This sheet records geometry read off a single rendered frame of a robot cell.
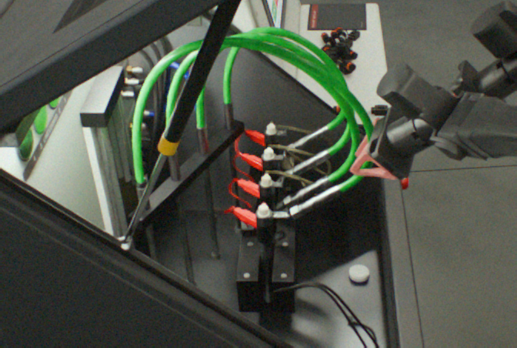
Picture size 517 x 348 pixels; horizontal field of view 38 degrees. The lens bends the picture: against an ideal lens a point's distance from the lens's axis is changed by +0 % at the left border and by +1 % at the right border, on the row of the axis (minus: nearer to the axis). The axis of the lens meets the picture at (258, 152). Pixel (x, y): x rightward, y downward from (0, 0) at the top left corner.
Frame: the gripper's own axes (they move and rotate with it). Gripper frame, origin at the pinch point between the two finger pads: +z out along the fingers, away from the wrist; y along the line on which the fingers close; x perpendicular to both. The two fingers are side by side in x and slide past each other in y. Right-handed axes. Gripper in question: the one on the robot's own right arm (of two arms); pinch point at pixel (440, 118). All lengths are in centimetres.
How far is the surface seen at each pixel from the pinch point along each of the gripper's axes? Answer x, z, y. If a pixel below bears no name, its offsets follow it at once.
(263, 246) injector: 19.7, 30.5, 6.5
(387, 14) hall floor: -283, 124, -45
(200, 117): 6.4, 29.7, 28.4
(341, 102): 8.1, 6.1, 15.1
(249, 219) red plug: 18.0, 29.4, 11.4
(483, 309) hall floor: -73, 76, -95
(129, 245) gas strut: 52, 13, 30
